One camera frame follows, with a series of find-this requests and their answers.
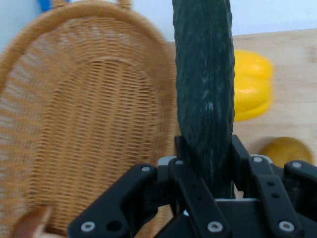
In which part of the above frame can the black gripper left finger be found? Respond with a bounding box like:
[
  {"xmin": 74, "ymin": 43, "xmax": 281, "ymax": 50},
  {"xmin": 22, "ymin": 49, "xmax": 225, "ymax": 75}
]
[{"xmin": 67, "ymin": 135, "xmax": 232, "ymax": 238}]

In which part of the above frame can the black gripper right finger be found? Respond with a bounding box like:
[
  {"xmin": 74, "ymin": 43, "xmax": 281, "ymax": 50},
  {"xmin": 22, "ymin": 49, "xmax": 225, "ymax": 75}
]
[{"xmin": 231, "ymin": 134, "xmax": 317, "ymax": 238}]

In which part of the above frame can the dark green cucumber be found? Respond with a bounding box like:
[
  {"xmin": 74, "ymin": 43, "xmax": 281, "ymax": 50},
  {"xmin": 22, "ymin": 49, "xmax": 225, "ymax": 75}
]
[{"xmin": 171, "ymin": 0, "xmax": 236, "ymax": 200}]

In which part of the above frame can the olive brown toy potato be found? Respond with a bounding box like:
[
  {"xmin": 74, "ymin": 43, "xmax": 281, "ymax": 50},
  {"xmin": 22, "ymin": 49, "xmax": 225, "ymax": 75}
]
[{"xmin": 259, "ymin": 136, "xmax": 314, "ymax": 168}]

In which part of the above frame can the brown toy mushroom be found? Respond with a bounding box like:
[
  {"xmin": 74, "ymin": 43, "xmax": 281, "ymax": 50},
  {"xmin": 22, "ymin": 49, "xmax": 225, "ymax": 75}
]
[{"xmin": 11, "ymin": 205, "xmax": 54, "ymax": 238}]

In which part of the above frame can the oval wicker basket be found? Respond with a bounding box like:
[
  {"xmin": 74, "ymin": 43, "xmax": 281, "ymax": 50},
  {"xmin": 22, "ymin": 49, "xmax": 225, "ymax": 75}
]
[{"xmin": 0, "ymin": 0, "xmax": 179, "ymax": 238}]

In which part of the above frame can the yellow bell pepper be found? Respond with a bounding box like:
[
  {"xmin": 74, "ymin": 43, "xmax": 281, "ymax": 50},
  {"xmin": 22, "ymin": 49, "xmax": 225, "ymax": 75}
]
[{"xmin": 232, "ymin": 49, "xmax": 274, "ymax": 122}]

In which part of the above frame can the dark blue foam piece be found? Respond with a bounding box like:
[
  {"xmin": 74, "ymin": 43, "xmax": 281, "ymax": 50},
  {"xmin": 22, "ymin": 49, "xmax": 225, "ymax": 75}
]
[{"xmin": 36, "ymin": 0, "xmax": 58, "ymax": 12}]

